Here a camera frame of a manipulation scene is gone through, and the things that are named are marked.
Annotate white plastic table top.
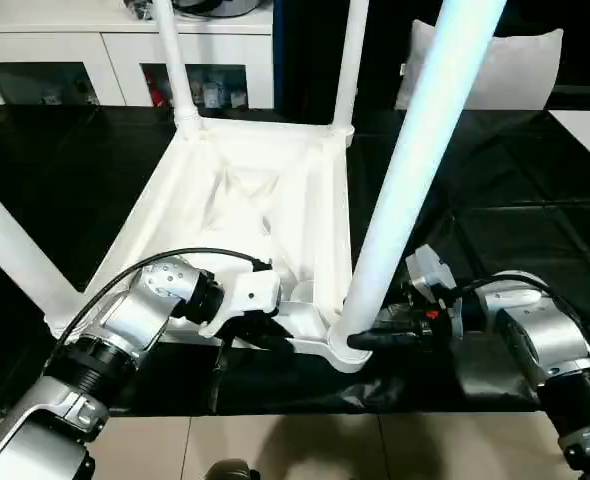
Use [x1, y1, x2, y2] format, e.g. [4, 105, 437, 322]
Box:
[45, 115, 376, 374]

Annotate white plastic table leg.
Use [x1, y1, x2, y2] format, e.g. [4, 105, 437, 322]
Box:
[0, 172, 84, 323]
[153, 0, 204, 133]
[330, 0, 508, 351]
[331, 0, 372, 146]

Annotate black work mat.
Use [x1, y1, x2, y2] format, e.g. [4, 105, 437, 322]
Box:
[0, 105, 590, 416]

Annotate black cabinet with gold label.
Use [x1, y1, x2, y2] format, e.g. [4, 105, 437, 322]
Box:
[271, 0, 416, 111]

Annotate white cabinet with glass doors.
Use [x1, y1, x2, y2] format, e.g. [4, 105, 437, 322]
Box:
[0, 0, 276, 109]

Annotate dark grey helmet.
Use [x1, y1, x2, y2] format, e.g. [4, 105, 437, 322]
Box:
[175, 0, 266, 19]

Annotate dark clutter pile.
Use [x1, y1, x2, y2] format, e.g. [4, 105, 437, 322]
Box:
[125, 0, 158, 19]

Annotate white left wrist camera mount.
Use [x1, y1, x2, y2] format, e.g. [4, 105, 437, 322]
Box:
[203, 268, 282, 339]

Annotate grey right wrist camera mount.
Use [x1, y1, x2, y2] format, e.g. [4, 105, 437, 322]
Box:
[405, 244, 458, 313]

